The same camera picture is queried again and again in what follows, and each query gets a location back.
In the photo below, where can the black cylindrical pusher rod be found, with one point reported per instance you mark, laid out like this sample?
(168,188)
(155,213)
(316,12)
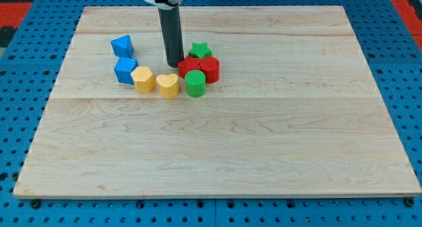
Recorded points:
(172,35)

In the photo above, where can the light wooden board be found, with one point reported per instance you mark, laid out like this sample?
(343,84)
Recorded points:
(296,113)

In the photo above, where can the green star block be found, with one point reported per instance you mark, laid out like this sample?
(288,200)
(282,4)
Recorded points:
(200,50)

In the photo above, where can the red star block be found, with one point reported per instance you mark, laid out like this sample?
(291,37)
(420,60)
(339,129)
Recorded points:
(188,64)

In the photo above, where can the blue triangular block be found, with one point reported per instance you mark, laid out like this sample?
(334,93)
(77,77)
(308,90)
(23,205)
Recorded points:
(122,46)

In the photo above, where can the red heart block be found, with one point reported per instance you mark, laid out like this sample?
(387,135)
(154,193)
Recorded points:
(210,66)

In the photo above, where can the blue cube block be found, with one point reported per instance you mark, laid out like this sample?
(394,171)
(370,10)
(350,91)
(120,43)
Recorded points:
(123,69)

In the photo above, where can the green cylinder block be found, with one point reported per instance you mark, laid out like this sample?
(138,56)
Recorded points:
(195,83)

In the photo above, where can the yellow hexagon block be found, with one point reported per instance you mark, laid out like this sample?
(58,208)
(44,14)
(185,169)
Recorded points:
(143,80)

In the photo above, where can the yellow heart block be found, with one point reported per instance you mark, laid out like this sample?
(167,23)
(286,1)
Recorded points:
(168,85)

